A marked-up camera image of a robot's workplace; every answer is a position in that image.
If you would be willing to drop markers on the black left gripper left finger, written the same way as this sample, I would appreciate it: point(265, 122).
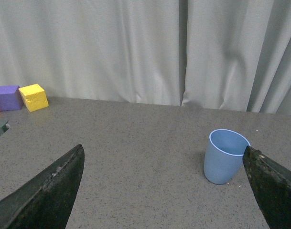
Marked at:
point(46, 201)

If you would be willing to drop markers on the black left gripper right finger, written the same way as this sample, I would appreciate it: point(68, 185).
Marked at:
point(271, 186)

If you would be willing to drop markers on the blue plastic cup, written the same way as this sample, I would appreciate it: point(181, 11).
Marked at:
point(224, 155)

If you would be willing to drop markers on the yellow foam cube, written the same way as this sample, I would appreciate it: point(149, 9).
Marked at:
point(34, 97)

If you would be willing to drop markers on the purple foam cube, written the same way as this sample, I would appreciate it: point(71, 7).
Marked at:
point(10, 98)

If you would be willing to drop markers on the grey curtain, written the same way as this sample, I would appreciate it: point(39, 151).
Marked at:
point(221, 54)

